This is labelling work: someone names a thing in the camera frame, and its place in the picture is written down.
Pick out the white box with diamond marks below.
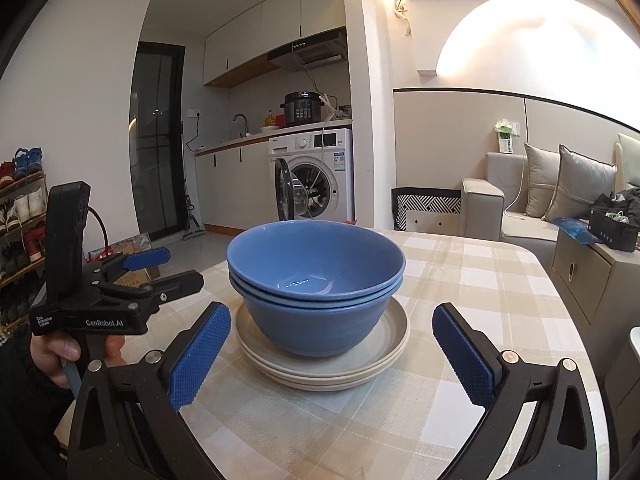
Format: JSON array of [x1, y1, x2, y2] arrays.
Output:
[[404, 208, 463, 235]]

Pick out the person's left hand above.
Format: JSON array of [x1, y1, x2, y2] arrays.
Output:
[[29, 334, 126, 391]]

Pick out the white wall cabinets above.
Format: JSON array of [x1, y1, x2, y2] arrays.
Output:
[[202, 0, 347, 88]]

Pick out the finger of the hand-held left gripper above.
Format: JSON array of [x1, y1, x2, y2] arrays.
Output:
[[91, 269, 205, 308], [82, 248, 172, 283]]

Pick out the black white patterned bag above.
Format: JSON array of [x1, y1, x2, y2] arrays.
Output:
[[391, 187, 462, 235]]

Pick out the white kitchen base cabinet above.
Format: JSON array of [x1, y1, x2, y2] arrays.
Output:
[[194, 136, 273, 233]]

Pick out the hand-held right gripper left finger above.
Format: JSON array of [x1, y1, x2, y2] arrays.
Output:
[[67, 301, 232, 480]]

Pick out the beige checked tablecloth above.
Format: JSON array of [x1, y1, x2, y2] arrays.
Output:
[[52, 227, 601, 480]]

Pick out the white side table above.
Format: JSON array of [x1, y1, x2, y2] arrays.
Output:
[[627, 327, 640, 378]]

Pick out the wooden shoe rack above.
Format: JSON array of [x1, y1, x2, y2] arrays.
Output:
[[0, 147, 49, 343]]

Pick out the range hood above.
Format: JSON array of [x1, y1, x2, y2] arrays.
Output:
[[266, 30, 348, 68]]

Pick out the person's left forearm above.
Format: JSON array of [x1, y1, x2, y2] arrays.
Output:
[[0, 330, 81, 480]]

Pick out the white washing machine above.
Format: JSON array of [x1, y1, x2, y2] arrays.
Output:
[[268, 128, 355, 223]]

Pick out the beige sofa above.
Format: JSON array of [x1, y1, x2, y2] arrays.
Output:
[[461, 152, 561, 256]]

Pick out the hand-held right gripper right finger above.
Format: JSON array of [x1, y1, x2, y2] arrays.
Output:
[[432, 304, 608, 480]]

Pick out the black pressure cooker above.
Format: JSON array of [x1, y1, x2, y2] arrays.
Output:
[[279, 91, 323, 127]]

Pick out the white green wall box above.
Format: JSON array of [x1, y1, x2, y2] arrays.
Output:
[[494, 120, 521, 155]]

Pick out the dark glass door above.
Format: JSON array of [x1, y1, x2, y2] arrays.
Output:
[[131, 42, 186, 242]]

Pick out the upright vacuum cleaner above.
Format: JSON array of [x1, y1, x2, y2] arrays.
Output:
[[177, 175, 207, 242]]

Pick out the black clothes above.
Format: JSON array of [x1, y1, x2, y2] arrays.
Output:
[[592, 190, 640, 221]]

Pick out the beige padded headboard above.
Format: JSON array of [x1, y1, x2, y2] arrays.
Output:
[[615, 132, 640, 193]]

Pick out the black box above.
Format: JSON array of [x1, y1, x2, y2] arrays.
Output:
[[587, 207, 640, 252]]

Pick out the grey cushion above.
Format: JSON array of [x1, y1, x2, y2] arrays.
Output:
[[522, 142, 563, 218], [542, 144, 619, 223]]

